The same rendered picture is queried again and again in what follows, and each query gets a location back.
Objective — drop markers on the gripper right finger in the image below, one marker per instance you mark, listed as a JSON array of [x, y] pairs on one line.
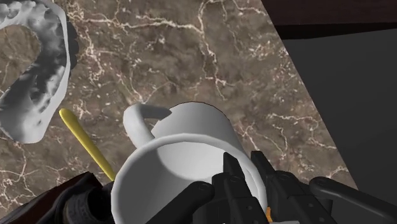
[[288, 192]]

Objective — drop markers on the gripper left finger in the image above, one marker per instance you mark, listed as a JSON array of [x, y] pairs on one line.
[[237, 189]]

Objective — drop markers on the white mug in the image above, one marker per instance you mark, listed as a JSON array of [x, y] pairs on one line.
[[192, 124]]

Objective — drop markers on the yellow stick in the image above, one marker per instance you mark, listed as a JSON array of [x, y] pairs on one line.
[[84, 140]]

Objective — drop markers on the dark brown black object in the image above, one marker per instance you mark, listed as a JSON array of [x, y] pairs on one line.
[[55, 201]]

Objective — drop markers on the white grey curved figure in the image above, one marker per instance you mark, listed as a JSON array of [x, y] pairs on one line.
[[31, 102]]

